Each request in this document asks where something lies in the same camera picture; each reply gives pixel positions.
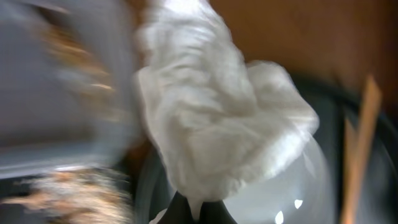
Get wooden chopstick long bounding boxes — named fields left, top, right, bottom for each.
left=340, top=75, right=382, bottom=224

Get grey round plate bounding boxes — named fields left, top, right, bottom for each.
left=134, top=139, right=337, bottom=224

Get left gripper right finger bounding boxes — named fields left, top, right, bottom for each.
left=199, top=201, right=237, bottom=224

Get clear plastic storage bin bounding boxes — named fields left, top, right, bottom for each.
left=1, top=0, right=142, bottom=179

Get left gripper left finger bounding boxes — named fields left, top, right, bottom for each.
left=149, top=192, right=195, bottom=224

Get food scraps and rice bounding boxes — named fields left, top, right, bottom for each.
left=1, top=169, right=134, bottom=224

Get white tissue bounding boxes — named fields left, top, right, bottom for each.
left=137, top=1, right=319, bottom=220

